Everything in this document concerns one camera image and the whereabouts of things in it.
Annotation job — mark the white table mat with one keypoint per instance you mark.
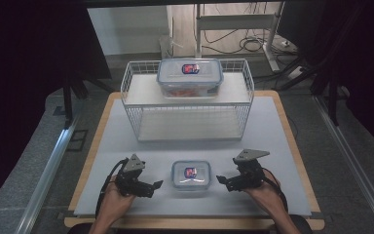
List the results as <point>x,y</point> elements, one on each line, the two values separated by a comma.
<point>181,204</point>

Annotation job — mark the dark curtain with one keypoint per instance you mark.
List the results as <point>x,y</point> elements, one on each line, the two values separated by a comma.
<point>370,65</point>
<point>19,81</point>

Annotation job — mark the person's left hand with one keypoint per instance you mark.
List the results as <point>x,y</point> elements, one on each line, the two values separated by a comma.
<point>117,204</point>

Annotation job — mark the large clear food container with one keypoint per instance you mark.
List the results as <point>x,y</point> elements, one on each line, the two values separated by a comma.
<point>175,76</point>

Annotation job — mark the person's dark pants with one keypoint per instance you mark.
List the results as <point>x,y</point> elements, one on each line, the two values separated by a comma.
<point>302,226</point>

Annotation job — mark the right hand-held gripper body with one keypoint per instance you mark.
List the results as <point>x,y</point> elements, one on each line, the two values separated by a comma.
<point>248,174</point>

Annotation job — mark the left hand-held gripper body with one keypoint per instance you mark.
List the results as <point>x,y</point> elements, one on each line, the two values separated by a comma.
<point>131,177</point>

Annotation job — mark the pile of small peppers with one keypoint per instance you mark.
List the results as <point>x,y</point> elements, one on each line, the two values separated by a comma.
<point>183,93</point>

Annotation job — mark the person's right hand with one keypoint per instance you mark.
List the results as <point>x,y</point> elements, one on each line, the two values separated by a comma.
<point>268,195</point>

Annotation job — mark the aluminium rail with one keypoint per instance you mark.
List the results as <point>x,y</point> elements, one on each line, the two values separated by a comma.
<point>45,182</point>
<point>354,162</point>

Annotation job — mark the white panel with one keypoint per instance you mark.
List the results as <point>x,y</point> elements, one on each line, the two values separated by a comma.
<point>126,29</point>

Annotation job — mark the black stand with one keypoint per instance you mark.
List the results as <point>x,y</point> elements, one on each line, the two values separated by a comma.
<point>68,97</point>
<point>331,97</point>

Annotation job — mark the white metal desk frame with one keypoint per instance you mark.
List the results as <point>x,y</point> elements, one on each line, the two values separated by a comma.
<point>237,22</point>

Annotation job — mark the small clear food container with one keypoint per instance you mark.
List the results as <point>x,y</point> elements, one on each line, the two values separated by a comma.
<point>191,182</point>

